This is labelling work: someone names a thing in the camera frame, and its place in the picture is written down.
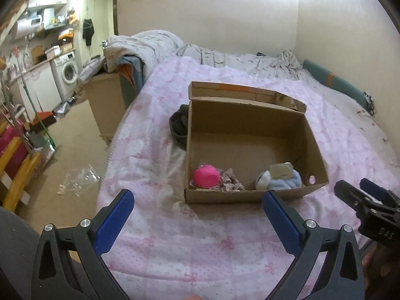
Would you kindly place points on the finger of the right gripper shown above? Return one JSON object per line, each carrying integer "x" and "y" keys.
{"x": 386, "y": 197}
{"x": 352, "y": 197}

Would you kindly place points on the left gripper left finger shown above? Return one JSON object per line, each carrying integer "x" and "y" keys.
{"x": 68, "y": 263}

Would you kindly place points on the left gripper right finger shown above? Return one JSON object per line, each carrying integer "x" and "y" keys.
{"x": 341, "y": 274}

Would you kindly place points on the beige lace scrunchie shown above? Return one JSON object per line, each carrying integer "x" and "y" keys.
{"x": 228, "y": 182}

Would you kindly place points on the pink rubber toy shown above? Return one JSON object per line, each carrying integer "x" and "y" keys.
{"x": 206, "y": 176}

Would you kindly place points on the person's right hand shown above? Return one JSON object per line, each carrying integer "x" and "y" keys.
{"x": 367, "y": 260}

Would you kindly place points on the clear plastic bag on floor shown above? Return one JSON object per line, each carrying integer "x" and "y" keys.
{"x": 78, "y": 181}

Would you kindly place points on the light blue plush toy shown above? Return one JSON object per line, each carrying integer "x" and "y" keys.
{"x": 265, "y": 182}

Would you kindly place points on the pink patterned bed quilt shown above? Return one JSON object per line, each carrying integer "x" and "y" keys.
{"x": 169, "y": 249}

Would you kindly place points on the teal bolster pillow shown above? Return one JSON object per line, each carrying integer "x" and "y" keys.
{"x": 330, "y": 80}

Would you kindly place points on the open cardboard box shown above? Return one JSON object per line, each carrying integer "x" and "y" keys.
{"x": 248, "y": 129}

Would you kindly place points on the red suitcase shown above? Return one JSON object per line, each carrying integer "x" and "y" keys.
{"x": 18, "y": 155}

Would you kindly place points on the white cabinet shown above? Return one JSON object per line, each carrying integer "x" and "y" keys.
{"x": 43, "y": 92}

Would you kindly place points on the dark striped garment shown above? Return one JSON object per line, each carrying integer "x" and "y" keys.
{"x": 178, "y": 125}

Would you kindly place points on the white washing machine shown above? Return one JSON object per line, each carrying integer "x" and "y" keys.
{"x": 65, "y": 74}

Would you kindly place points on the white floral blanket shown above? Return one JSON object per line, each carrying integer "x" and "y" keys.
{"x": 154, "y": 46}

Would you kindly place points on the black hanging garment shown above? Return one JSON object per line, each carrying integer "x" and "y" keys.
{"x": 88, "y": 31}

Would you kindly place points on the yellow wooden frame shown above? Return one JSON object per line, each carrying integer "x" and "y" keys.
{"x": 15, "y": 187}

